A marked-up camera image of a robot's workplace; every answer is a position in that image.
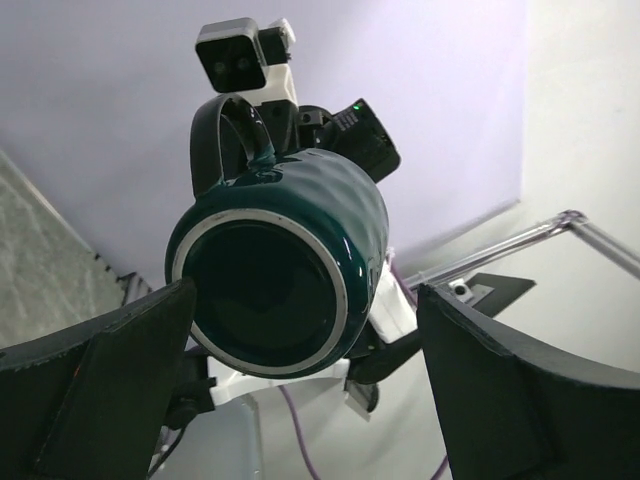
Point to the overhead camera mount frame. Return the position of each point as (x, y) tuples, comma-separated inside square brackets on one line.
[(493, 277)]

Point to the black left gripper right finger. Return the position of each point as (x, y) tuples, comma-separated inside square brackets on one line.
[(513, 407)]

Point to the dark green patterned mug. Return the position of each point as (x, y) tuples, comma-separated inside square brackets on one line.
[(290, 250)]

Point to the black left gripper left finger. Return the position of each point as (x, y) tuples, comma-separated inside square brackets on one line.
[(88, 401)]

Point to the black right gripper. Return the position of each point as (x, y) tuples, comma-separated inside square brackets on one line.
[(291, 127)]

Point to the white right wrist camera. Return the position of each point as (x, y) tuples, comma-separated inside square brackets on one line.
[(240, 57)]

